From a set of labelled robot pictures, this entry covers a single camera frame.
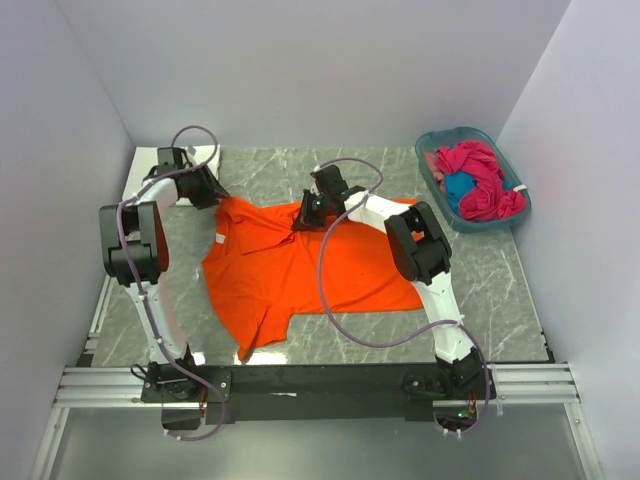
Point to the black base crossbar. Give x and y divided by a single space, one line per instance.
317 392

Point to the pink garment in basket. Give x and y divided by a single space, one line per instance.
436 172

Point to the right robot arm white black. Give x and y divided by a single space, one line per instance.
421 254

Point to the folded white t-shirt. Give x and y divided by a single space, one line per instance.
145 158

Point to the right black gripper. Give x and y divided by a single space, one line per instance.
306 222

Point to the aluminium frame rails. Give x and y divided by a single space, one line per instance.
536 429

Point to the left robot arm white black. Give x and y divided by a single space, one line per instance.
135 253

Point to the magenta t-shirt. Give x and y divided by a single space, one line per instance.
490 199

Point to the blue t-shirt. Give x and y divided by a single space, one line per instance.
457 185

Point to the orange t-shirt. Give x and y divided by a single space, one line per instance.
259 272

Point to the teal plastic laundry basket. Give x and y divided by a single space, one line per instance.
429 142

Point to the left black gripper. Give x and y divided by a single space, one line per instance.
211 188

